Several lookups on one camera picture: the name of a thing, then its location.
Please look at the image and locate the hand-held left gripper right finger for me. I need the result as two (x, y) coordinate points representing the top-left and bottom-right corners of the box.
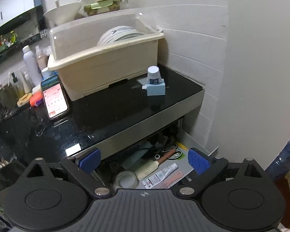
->
(176, 147), (267, 197)

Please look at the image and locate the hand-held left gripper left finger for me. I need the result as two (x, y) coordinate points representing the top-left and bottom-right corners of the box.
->
(24, 148), (113, 198)

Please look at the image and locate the black drawer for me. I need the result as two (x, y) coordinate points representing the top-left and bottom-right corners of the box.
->
(97, 116), (219, 192)

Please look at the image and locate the white label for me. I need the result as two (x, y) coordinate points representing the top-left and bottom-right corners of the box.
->
(65, 144), (82, 156)

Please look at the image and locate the black white oval item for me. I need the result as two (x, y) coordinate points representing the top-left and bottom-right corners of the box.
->
(163, 143), (178, 152)

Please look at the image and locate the clear tape roll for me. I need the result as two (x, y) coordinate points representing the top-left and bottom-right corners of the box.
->
(114, 171), (139, 189)

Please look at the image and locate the white ointment tube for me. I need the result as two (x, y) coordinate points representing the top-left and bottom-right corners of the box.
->
(142, 162), (179, 190)

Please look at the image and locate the teal box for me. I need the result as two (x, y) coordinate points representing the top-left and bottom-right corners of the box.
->
(121, 148), (151, 171)

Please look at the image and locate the clear phone stand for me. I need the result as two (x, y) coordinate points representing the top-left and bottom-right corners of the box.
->
(35, 116), (72, 136)

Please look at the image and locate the smartphone with pink screen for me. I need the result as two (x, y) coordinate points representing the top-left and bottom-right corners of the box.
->
(41, 75), (70, 120)

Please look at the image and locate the orange plastic item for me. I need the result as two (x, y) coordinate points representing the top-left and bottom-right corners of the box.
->
(29, 93), (43, 107)

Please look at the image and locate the light blue box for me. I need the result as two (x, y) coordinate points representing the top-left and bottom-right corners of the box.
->
(142, 78), (166, 96)

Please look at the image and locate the clear blue water bottle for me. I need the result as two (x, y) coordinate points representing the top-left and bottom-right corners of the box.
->
(266, 126), (290, 182)

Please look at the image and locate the tan round item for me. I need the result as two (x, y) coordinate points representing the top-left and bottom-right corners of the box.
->
(17, 93), (32, 107)

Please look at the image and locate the cream plastic dish rack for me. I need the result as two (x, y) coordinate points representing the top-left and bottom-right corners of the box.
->
(47, 32), (165, 102)

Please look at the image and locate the small white bottle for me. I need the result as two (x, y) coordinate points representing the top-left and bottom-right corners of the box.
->
(23, 71), (32, 94)

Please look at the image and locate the olive cup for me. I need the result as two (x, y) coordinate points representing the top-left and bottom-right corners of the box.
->
(0, 83), (20, 110)

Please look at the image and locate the tall white bottle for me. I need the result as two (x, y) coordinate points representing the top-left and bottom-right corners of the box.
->
(22, 45), (43, 87)

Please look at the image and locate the beige bottle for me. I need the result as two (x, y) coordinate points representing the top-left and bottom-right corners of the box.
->
(35, 45), (49, 72)

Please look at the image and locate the clear dish rack lid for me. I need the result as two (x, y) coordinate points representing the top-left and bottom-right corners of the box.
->
(49, 8), (163, 62)

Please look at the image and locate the white blue-rimmed plate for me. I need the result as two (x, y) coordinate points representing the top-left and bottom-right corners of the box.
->
(97, 25), (145, 46)

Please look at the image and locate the shelf of small bottles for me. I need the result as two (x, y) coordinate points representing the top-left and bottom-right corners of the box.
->
(0, 30), (23, 59)

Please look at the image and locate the white bowl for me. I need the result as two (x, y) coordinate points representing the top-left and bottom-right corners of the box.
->
(43, 0), (83, 26)

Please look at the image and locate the green food container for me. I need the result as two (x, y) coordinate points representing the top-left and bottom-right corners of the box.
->
(84, 0), (117, 14)

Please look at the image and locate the wooden handle hairbrush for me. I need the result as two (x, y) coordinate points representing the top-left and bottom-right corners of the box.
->
(134, 148), (177, 181)

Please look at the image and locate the wall cabinet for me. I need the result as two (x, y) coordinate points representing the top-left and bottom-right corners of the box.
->
(0, 0), (42, 35)

